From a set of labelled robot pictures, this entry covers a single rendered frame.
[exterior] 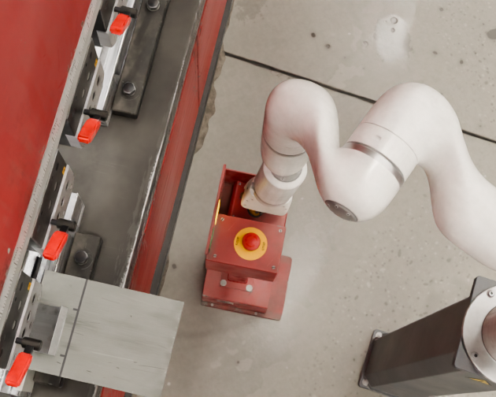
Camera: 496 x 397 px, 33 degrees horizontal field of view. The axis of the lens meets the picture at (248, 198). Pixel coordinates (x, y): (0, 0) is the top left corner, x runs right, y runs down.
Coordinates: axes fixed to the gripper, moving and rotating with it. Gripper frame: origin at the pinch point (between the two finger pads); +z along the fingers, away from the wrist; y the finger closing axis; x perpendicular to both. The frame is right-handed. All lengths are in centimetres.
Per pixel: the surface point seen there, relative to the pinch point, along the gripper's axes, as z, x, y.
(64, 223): -42, -21, -36
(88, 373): -24, -44, -27
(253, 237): -6.9, -9.0, -1.0
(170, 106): -11.5, 13.8, -24.1
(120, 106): -13.7, 10.6, -34.0
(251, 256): -4.2, -12.5, -0.3
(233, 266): -1.9, -15.1, -3.5
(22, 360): -44, -44, -36
